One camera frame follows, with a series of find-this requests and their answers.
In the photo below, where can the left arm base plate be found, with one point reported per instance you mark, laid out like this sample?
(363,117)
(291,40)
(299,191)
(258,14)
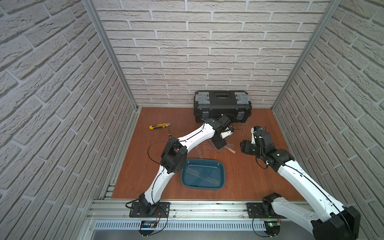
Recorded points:
(161,208)

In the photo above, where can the clear triangular scale ruler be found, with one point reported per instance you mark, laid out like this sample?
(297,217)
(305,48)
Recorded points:
(230,149)

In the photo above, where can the clear stencil ruler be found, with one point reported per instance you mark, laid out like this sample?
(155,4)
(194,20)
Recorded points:
(201,179)

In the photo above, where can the aluminium front rail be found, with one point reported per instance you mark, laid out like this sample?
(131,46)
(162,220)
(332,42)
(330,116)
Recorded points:
(178,210)

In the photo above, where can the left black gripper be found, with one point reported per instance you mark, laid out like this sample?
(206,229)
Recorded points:
(218,142)

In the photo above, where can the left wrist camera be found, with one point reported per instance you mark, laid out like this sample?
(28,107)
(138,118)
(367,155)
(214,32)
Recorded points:
(224,129)

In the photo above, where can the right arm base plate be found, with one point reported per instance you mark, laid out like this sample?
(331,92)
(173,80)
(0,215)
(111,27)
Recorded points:
(260,210)

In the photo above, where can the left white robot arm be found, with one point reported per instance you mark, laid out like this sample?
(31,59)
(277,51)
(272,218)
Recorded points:
(174,157)

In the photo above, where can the controller board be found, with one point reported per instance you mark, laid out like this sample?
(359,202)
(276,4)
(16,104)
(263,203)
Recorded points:
(272,229)
(147,228)

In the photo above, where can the yellow utility knife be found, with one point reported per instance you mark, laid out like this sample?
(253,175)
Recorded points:
(159,126)

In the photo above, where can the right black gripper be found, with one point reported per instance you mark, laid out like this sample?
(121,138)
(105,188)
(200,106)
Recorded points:
(245,146)

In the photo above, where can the right controller board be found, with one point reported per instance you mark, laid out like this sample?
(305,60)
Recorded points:
(272,229)

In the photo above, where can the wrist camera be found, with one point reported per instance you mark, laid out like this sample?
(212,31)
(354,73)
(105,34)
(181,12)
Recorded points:
(262,139)
(224,129)

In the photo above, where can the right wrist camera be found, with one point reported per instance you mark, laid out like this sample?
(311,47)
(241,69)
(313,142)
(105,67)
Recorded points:
(262,139)

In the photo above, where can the left controller board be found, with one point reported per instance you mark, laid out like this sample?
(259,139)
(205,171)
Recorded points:
(147,228)

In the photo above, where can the black plastic toolbox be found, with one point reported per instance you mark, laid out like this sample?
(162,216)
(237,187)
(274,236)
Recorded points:
(236,105)

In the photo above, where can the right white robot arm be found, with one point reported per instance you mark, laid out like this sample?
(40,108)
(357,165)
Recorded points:
(329,219)

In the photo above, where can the teal plastic tray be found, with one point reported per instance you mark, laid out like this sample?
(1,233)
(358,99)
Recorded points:
(205,165)

